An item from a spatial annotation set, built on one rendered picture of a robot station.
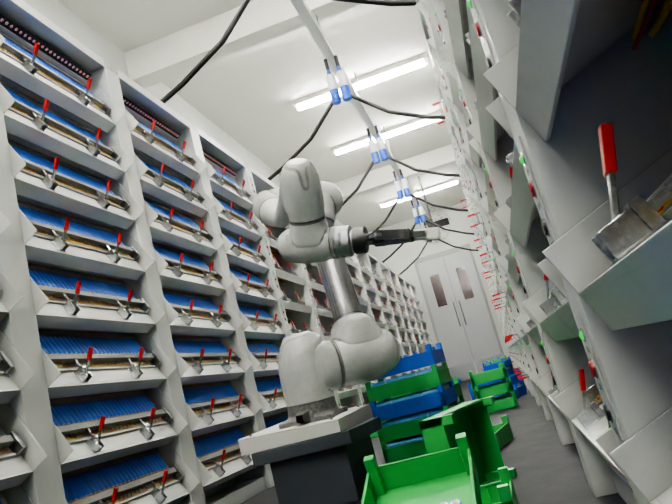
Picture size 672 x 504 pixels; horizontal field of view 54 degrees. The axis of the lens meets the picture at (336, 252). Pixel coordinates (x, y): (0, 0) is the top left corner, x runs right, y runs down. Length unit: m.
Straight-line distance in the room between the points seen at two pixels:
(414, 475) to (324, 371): 0.80
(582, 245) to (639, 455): 0.19
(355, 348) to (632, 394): 1.50
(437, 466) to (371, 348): 0.85
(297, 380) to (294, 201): 0.59
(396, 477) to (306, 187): 0.80
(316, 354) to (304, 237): 0.43
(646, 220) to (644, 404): 0.23
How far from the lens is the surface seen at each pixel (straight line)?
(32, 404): 1.77
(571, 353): 1.36
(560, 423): 2.07
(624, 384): 0.66
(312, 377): 2.04
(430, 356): 2.58
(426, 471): 1.32
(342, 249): 1.78
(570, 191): 0.67
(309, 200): 1.76
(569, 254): 0.66
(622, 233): 0.47
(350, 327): 2.12
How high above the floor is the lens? 0.30
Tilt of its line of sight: 12 degrees up
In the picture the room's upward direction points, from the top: 15 degrees counter-clockwise
